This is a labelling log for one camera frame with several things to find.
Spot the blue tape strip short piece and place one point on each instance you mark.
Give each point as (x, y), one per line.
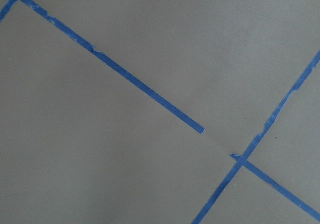
(282, 190)

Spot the blue tape strip right diagonal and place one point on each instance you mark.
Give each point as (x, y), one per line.
(254, 143)

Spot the blue tape strip long diagonal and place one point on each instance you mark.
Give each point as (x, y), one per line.
(113, 65)

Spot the blue tape strip corner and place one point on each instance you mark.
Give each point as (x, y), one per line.
(6, 8)

